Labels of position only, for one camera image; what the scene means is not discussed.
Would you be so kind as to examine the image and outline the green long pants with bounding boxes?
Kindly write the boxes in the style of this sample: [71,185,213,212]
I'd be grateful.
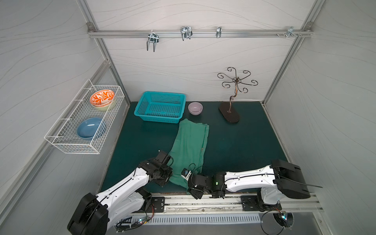
[169,119,210,189]

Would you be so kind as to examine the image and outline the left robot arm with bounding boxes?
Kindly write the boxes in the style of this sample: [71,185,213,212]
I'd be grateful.
[67,151,173,235]

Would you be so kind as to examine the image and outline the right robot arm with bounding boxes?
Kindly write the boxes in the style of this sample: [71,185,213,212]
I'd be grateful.
[181,160,310,206]

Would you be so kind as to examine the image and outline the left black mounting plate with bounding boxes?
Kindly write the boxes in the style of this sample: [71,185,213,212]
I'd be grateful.
[145,196,165,213]

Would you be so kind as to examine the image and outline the black mounting plate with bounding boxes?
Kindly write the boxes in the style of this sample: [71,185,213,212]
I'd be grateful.
[145,196,165,213]
[240,195,282,212]

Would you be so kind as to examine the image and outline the white vent grille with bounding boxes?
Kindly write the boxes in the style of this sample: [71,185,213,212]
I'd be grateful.
[146,213,260,225]

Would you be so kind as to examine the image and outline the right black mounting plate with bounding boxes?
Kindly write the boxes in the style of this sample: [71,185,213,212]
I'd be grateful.
[240,195,282,212]

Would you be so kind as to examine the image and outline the teal plastic basket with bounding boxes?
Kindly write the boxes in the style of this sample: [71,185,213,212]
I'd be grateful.
[134,91,186,124]

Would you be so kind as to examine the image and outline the dark green table mat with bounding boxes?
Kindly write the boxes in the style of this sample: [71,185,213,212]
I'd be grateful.
[101,101,286,190]

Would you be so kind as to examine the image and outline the small pink bowl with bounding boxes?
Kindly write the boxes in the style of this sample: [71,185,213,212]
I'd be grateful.
[188,102,203,116]

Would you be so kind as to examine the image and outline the dark metal jewelry stand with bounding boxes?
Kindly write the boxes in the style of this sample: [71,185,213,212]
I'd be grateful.
[217,67,259,124]

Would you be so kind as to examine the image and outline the blue bowl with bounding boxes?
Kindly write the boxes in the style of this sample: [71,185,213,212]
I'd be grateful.
[76,117,107,141]

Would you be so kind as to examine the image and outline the orange patterned bowl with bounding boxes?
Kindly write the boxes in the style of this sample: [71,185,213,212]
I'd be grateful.
[90,89,115,108]

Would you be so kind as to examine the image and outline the metal double hook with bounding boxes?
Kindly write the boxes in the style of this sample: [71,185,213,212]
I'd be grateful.
[146,32,159,52]

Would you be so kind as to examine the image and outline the metal loop hook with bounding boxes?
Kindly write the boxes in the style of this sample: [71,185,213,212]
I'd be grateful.
[180,26,193,41]

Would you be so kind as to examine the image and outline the small metal hook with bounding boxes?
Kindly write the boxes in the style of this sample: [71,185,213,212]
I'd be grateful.
[216,26,222,39]

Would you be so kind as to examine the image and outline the metal hook right end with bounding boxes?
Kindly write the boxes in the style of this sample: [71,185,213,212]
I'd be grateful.
[276,26,303,38]

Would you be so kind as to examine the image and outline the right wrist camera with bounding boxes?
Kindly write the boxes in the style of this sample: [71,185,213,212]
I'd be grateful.
[181,168,192,181]

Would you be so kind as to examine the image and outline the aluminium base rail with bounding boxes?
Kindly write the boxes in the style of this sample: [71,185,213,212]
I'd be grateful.
[152,193,324,215]

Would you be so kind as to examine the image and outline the white wire wall basket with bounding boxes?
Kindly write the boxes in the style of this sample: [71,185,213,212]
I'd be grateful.
[44,80,124,154]

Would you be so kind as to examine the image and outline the aluminium top rail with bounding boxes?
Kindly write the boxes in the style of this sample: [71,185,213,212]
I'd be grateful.
[88,29,314,39]

